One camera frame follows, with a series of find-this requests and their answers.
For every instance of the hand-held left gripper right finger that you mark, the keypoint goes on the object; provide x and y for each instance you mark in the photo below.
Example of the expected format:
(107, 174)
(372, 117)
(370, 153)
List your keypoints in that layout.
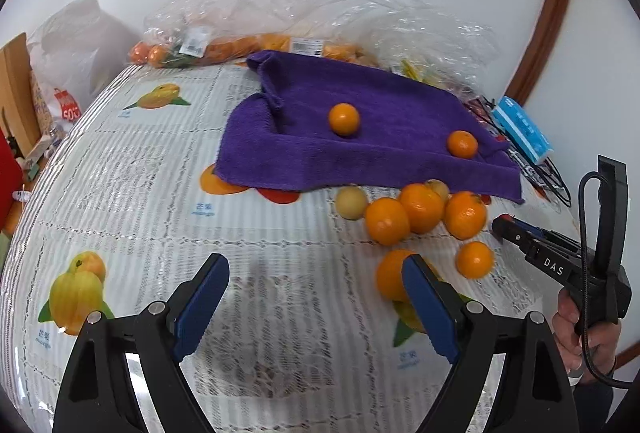
(430, 308)

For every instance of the red object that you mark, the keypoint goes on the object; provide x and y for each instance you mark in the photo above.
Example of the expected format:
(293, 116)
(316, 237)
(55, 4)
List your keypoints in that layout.
(7, 163)

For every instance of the purple towel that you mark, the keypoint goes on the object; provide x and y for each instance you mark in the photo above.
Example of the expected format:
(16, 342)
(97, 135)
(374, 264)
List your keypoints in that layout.
(375, 88)

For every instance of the blue tissue pack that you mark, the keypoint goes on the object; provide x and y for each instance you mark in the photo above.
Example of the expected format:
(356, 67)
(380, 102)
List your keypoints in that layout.
(522, 128)

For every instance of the person's right hand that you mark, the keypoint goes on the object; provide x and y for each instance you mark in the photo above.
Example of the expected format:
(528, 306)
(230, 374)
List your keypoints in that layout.
(565, 333)

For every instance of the brown wooden door frame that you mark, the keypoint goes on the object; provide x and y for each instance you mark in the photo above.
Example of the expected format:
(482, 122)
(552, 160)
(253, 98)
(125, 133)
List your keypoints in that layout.
(550, 13)

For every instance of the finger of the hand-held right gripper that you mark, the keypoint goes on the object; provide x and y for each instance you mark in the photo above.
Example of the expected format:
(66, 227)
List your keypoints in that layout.
(547, 265)
(560, 242)

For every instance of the person's right forearm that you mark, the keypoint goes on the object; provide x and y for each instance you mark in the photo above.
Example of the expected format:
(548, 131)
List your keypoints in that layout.
(592, 405)

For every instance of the crinkled clear bag yellow items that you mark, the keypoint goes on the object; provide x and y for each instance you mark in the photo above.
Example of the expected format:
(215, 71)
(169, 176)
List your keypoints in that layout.
(440, 43)

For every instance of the white plastic bag red print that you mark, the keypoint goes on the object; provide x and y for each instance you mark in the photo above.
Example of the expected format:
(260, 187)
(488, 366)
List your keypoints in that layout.
(75, 48)

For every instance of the orange mandarin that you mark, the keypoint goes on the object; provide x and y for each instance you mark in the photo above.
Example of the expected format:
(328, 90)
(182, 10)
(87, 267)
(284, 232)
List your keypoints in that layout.
(465, 215)
(474, 259)
(386, 221)
(462, 144)
(390, 275)
(344, 119)
(421, 208)

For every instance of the pale yellow round fruit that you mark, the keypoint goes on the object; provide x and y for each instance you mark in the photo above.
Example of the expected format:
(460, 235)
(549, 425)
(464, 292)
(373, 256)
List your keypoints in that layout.
(440, 189)
(351, 202)

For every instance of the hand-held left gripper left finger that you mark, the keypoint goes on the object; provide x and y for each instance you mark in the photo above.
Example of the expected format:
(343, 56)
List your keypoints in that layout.
(200, 308)

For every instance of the small clear bag of oranges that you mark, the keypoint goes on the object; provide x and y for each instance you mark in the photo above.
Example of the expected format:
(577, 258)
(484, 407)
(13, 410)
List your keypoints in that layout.
(170, 20)

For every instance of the wooden board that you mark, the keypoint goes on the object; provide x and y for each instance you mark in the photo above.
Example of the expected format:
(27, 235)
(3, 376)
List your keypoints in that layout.
(17, 83)

